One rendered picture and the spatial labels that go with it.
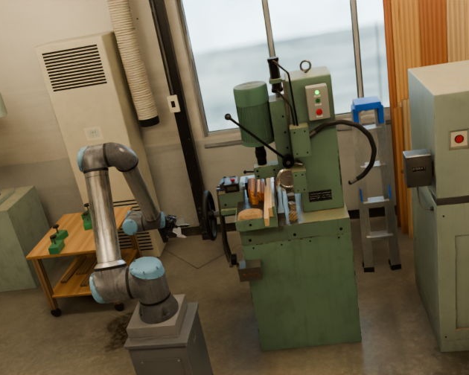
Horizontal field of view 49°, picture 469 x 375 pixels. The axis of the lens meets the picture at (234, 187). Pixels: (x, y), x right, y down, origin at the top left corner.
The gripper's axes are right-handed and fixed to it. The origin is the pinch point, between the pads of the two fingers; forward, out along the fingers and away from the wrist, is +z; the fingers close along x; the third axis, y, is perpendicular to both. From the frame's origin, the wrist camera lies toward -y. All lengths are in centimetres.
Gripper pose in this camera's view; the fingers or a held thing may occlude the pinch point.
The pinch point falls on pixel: (188, 231)
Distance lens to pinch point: 304.4
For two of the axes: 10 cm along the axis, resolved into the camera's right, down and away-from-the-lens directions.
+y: 1.8, -9.0, -4.0
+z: 9.8, 1.9, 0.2
